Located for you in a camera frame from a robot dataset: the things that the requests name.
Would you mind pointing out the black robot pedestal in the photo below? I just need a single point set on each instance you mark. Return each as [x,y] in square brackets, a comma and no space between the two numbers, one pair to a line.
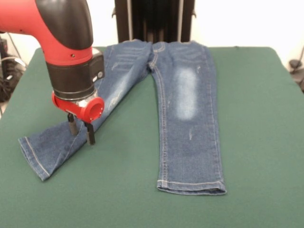
[154,21]

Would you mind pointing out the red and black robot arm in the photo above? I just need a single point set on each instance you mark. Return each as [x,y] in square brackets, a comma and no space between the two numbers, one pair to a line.
[59,35]

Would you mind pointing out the dark green table cloth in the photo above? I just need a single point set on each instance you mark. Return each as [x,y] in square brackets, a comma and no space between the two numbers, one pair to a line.
[249,118]

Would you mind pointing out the blue denim jeans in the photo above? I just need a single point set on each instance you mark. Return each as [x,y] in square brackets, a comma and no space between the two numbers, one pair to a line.
[190,142]

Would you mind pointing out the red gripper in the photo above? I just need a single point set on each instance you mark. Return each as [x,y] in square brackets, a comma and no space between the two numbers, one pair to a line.
[92,110]

